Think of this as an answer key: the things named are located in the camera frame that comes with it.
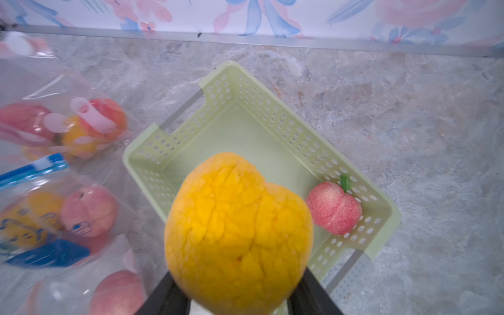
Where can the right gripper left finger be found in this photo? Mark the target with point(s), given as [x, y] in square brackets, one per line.
[166, 299]

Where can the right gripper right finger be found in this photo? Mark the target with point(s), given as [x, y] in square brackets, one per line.
[310, 298]

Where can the pink zipper clear bag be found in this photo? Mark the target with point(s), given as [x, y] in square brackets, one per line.
[61, 277]
[32, 74]

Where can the yellow peach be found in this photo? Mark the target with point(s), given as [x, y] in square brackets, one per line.
[235, 242]
[31, 221]
[35, 153]
[76, 140]

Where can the pink peach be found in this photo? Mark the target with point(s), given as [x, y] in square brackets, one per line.
[23, 124]
[89, 211]
[333, 208]
[119, 293]

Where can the blue zipper clear bag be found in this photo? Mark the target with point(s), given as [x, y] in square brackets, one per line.
[53, 174]

